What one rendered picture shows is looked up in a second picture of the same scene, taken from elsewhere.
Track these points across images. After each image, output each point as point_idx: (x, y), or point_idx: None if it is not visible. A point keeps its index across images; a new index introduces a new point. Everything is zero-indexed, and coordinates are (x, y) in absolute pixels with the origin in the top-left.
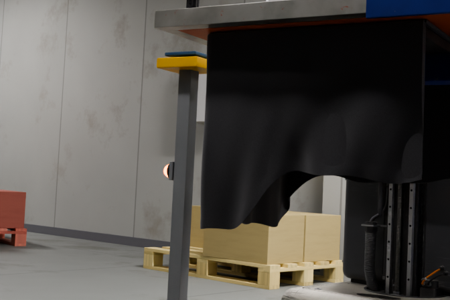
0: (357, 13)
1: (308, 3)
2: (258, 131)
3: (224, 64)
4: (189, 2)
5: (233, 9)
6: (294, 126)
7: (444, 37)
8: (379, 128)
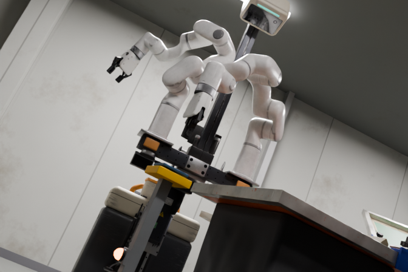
0: (390, 261)
1: (371, 241)
2: None
3: (292, 243)
4: (189, 132)
5: (332, 220)
6: None
7: None
8: None
